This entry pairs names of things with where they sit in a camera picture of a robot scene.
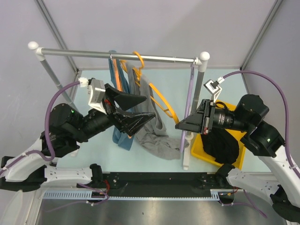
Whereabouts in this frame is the purple plastic hanger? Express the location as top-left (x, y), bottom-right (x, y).
top-left (180, 64), bottom-right (195, 153)

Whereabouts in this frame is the orange plastic hanger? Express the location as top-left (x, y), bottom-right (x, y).
top-left (133, 51), bottom-right (179, 124)

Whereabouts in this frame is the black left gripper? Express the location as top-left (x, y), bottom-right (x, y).
top-left (72, 84), bottom-right (156, 143)

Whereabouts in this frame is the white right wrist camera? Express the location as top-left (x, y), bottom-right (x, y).
top-left (203, 76), bottom-right (225, 103)

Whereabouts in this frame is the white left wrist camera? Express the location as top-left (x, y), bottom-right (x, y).
top-left (79, 77), bottom-right (106, 114)

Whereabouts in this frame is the blue tank top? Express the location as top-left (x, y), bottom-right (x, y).
top-left (112, 72), bottom-right (134, 151)

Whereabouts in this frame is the white slotted cable duct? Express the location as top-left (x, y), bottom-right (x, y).
top-left (44, 189), bottom-right (235, 201)

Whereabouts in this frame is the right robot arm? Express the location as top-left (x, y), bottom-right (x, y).
top-left (175, 94), bottom-right (300, 223)

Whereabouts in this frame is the grey tank top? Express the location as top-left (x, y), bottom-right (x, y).
top-left (125, 62), bottom-right (181, 160)

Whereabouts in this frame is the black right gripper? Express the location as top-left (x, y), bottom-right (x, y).
top-left (175, 99), bottom-right (251, 135)

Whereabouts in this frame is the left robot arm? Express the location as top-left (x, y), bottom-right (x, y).
top-left (0, 78), bottom-right (155, 192)

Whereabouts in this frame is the orange hanger with metal hook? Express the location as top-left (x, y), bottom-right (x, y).
top-left (109, 51), bottom-right (125, 91)

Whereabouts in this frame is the silver white clothes rack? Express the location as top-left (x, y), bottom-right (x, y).
top-left (28, 41), bottom-right (210, 171)

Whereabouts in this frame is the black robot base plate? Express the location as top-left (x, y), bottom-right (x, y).
top-left (76, 172), bottom-right (235, 204)

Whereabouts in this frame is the black tank top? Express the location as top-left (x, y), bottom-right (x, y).
top-left (201, 128), bottom-right (240, 164)

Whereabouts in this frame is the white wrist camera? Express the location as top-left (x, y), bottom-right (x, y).
top-left (203, 76), bottom-right (225, 103)
top-left (79, 77), bottom-right (106, 114)

